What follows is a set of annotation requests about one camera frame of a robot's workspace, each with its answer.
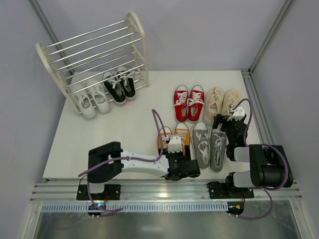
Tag grey canvas sneaker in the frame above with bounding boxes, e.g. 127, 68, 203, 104
209, 129, 227, 173
191, 122, 210, 169

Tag red right canvas sneaker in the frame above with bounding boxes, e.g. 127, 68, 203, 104
187, 85, 205, 123

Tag red left canvas sneaker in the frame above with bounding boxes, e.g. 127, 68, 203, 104
173, 85, 188, 122

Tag left controller board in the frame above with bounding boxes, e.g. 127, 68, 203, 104
87, 203, 106, 219

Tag right controller board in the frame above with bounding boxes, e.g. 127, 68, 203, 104
226, 202, 245, 216

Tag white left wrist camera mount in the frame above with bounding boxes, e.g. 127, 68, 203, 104
167, 134, 183, 153

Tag grey left canvas sneaker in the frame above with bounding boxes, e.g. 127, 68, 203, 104
191, 122, 210, 169

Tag orange canvas sneaker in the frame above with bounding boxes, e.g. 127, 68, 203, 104
174, 122, 191, 159
157, 126, 172, 155

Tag beige lace sneaker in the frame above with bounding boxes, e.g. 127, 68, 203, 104
221, 89, 242, 116
203, 87, 224, 126

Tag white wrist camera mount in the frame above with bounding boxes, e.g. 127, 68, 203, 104
167, 134, 183, 153
227, 106, 245, 121

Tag orange right canvas sneaker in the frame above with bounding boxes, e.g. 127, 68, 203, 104
174, 122, 191, 159

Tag aluminium rail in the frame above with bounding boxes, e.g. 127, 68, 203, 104
241, 69, 275, 144
29, 179, 303, 203

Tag aluminium right corner post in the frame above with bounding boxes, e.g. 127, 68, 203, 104
248, 0, 296, 75

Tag orange left canvas sneaker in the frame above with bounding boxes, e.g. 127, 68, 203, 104
157, 126, 172, 155

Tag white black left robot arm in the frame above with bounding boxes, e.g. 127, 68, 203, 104
83, 141, 200, 194

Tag beige right lace sneaker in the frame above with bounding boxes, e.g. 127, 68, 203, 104
221, 89, 242, 116

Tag controller board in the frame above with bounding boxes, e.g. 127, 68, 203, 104
226, 202, 245, 216
87, 203, 106, 219

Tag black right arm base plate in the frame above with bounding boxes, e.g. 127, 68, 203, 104
206, 182, 254, 199

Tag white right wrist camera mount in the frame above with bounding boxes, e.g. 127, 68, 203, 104
227, 106, 245, 121

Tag aluminium front rail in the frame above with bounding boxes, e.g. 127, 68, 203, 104
29, 179, 303, 203

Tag beige left lace sneaker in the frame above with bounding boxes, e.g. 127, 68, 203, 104
203, 87, 224, 126

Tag grey right canvas sneaker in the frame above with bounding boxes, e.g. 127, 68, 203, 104
209, 129, 227, 173

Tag aluminium corner post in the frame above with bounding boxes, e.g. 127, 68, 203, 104
248, 0, 296, 75
29, 0, 75, 75

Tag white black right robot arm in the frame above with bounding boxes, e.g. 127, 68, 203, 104
213, 114, 293, 198

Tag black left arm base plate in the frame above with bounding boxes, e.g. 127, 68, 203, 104
76, 184, 121, 201

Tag aluminium left corner post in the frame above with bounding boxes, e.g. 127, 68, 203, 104
29, 0, 75, 75

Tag aluminium right side rail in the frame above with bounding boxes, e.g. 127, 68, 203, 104
241, 69, 275, 144

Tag grey slotted cable duct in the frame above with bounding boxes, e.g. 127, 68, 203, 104
41, 201, 229, 213

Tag red canvas sneaker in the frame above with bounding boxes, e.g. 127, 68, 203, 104
187, 85, 205, 123
173, 85, 188, 122

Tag cream metal shoe shelf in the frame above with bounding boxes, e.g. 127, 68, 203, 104
35, 12, 150, 115

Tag black canvas sneaker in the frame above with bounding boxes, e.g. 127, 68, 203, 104
102, 71, 126, 105
117, 66, 136, 100

